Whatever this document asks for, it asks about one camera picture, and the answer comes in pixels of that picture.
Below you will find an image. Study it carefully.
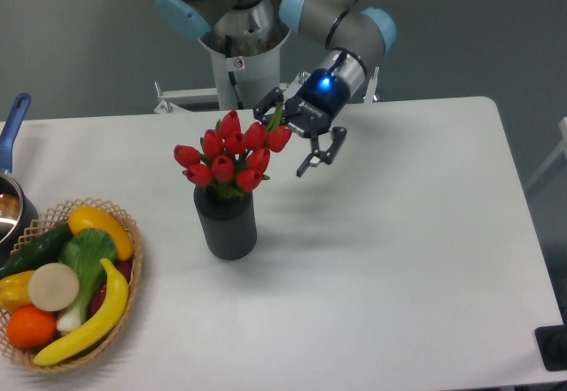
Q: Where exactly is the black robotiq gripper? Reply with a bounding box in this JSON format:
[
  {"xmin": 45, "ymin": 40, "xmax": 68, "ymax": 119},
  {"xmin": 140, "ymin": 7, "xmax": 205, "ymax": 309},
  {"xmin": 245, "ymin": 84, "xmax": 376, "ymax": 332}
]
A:
[{"xmin": 253, "ymin": 68, "xmax": 351, "ymax": 177}]

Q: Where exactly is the red tulip bouquet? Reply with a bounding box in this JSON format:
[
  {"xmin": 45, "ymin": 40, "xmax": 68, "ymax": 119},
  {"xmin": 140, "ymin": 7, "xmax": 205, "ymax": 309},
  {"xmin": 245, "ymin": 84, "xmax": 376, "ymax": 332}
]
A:
[{"xmin": 173, "ymin": 104, "xmax": 291, "ymax": 200}]

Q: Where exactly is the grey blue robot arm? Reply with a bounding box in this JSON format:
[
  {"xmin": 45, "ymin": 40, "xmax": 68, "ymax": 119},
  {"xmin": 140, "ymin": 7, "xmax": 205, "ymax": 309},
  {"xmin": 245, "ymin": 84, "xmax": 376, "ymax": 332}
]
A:
[{"xmin": 156, "ymin": 0, "xmax": 397, "ymax": 168}]

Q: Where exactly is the dark grey ribbed vase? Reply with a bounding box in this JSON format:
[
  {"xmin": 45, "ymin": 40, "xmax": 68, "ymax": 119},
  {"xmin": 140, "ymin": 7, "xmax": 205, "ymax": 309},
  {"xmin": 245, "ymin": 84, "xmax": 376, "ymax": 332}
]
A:
[{"xmin": 193, "ymin": 187, "xmax": 257, "ymax": 261}]

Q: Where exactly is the purple eggplant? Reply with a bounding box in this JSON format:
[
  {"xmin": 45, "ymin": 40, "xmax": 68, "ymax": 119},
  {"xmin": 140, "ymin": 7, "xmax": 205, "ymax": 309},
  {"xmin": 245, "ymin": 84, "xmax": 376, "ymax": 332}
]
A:
[{"xmin": 89, "ymin": 261, "xmax": 132, "ymax": 317}]

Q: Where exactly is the yellow squash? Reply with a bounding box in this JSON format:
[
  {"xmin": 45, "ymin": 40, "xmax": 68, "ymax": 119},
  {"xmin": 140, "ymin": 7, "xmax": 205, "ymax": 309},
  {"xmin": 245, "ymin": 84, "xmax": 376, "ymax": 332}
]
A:
[{"xmin": 68, "ymin": 205, "xmax": 134, "ymax": 262}]

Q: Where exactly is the green bok choy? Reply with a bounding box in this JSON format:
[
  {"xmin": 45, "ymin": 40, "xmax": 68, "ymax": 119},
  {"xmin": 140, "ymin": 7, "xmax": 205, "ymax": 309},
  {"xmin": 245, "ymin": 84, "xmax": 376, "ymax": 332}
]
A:
[{"xmin": 57, "ymin": 228, "xmax": 117, "ymax": 334}]

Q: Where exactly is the yellow banana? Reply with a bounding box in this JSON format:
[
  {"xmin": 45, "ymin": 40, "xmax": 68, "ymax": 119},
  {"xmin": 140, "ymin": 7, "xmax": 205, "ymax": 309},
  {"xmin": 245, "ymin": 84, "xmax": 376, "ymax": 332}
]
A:
[{"xmin": 33, "ymin": 258, "xmax": 128, "ymax": 367}]

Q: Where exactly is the green cucumber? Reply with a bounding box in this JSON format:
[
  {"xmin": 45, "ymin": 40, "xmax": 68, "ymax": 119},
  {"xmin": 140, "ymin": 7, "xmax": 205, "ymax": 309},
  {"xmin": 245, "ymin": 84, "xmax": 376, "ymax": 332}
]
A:
[{"xmin": 1, "ymin": 223, "xmax": 73, "ymax": 278}]

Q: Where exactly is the woven wicker basket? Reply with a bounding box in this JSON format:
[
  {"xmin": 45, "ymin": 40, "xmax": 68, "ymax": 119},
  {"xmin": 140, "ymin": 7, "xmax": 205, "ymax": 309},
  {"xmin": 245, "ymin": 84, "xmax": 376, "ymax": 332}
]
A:
[{"xmin": 1, "ymin": 197, "xmax": 143, "ymax": 374}]

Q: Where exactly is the beige round disc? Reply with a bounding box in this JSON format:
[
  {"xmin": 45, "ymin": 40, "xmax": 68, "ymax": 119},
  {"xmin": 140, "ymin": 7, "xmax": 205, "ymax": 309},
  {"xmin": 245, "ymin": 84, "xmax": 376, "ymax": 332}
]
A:
[{"xmin": 27, "ymin": 262, "xmax": 80, "ymax": 312}]

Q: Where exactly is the yellow bell pepper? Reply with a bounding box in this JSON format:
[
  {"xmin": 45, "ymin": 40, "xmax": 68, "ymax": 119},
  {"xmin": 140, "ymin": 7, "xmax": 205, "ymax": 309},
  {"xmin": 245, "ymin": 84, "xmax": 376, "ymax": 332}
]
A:
[{"xmin": 1, "ymin": 270, "xmax": 35, "ymax": 313}]

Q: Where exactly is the black device at edge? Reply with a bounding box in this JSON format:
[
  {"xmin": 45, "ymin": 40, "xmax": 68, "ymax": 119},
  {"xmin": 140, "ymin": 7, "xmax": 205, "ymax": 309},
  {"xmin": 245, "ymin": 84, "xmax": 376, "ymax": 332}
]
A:
[{"xmin": 534, "ymin": 325, "xmax": 566, "ymax": 371}]

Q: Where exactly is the orange fruit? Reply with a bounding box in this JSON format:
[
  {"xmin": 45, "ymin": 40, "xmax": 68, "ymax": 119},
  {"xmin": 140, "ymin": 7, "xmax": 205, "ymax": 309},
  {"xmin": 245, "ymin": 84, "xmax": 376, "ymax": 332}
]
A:
[{"xmin": 6, "ymin": 305, "xmax": 56, "ymax": 348}]

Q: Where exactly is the white frame at right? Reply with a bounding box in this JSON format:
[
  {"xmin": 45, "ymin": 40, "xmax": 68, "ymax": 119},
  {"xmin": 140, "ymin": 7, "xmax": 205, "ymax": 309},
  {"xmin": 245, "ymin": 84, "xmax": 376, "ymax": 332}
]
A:
[{"xmin": 524, "ymin": 117, "xmax": 566, "ymax": 197}]

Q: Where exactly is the blue handled steel pot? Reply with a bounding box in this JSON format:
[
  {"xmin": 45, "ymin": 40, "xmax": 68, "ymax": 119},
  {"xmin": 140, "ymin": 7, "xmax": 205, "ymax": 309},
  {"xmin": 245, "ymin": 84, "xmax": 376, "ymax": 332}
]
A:
[{"xmin": 1, "ymin": 93, "xmax": 38, "ymax": 265}]

